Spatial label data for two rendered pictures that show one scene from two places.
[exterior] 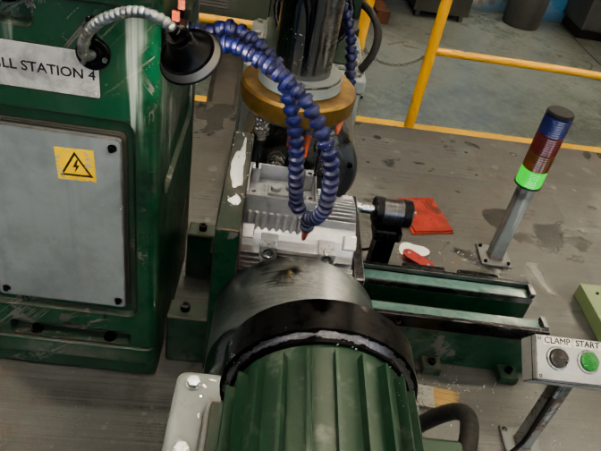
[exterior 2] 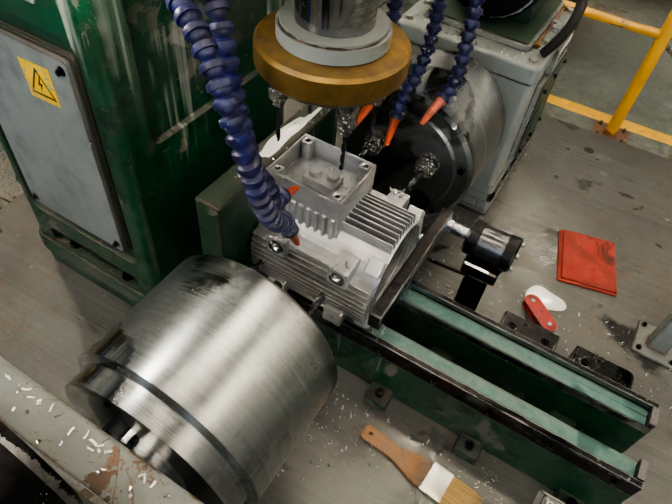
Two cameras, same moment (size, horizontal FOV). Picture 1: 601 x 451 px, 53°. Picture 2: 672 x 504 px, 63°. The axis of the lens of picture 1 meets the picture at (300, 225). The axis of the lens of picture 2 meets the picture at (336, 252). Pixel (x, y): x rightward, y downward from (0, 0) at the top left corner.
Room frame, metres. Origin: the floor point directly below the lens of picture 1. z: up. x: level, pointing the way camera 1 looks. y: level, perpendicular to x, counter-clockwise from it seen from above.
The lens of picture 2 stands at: (0.40, -0.29, 1.64)
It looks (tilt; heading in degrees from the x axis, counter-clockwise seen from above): 49 degrees down; 32
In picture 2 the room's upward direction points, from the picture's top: 7 degrees clockwise
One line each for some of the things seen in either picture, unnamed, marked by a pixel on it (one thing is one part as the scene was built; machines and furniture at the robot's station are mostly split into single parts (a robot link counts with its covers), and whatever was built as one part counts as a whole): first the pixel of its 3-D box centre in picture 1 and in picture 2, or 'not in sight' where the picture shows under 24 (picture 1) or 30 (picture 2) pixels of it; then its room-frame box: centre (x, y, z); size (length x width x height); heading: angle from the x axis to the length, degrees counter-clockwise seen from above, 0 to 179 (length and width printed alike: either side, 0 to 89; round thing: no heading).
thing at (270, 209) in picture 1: (280, 198); (320, 186); (0.88, 0.05, 1.11); 0.12 x 0.11 x 0.07; 96
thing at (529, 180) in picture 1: (531, 174); not in sight; (1.24, -0.50, 1.05); 0.06 x 0.06 x 0.04
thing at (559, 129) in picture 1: (555, 123); not in sight; (1.24, -0.50, 1.19); 0.06 x 0.06 x 0.04
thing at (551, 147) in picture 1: (546, 141); not in sight; (1.24, -0.50, 1.14); 0.06 x 0.06 x 0.04
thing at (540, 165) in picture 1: (538, 158); not in sight; (1.24, -0.50, 1.10); 0.06 x 0.06 x 0.04
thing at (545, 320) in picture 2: (418, 261); (539, 314); (1.15, -0.30, 0.81); 0.09 x 0.03 x 0.02; 56
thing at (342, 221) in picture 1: (294, 241); (338, 241); (0.88, 0.01, 1.02); 0.20 x 0.19 x 0.19; 96
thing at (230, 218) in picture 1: (209, 247); (257, 218); (0.87, 0.16, 0.97); 0.30 x 0.11 x 0.34; 6
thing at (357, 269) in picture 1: (354, 239); (414, 264); (0.92, -0.11, 1.01); 0.26 x 0.04 x 0.03; 6
